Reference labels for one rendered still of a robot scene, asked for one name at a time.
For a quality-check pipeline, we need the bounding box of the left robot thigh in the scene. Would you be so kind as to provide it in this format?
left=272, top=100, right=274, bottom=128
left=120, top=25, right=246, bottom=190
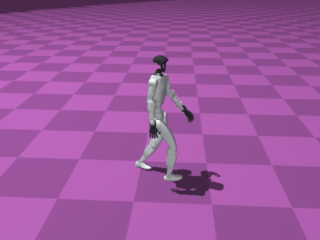
left=149, top=112, right=168, bottom=148

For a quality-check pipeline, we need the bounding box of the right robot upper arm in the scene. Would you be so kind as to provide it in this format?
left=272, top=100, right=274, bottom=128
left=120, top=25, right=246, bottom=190
left=147, top=77, right=158, bottom=105

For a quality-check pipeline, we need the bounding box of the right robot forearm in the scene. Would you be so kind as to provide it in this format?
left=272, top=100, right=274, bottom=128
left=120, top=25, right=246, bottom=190
left=147, top=100, right=156, bottom=126

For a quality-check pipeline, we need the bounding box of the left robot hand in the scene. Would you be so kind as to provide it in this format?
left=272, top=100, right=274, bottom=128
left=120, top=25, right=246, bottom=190
left=182, top=105, right=194, bottom=122

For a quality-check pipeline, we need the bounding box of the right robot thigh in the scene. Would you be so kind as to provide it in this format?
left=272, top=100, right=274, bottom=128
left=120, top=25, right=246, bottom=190
left=155, top=117, right=177, bottom=154

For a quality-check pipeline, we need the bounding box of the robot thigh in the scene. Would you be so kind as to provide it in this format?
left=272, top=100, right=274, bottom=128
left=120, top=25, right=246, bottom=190
left=155, top=117, right=177, bottom=154
left=149, top=112, right=168, bottom=148

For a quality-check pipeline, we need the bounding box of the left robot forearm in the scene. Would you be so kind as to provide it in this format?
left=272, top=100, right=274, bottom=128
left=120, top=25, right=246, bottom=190
left=171, top=93, right=185, bottom=111

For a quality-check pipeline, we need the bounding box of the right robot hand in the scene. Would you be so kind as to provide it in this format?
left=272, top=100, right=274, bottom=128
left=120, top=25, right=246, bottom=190
left=149, top=121, right=161, bottom=138

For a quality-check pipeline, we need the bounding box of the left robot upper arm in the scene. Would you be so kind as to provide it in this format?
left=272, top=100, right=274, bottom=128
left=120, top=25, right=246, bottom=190
left=165, top=74, right=175, bottom=98

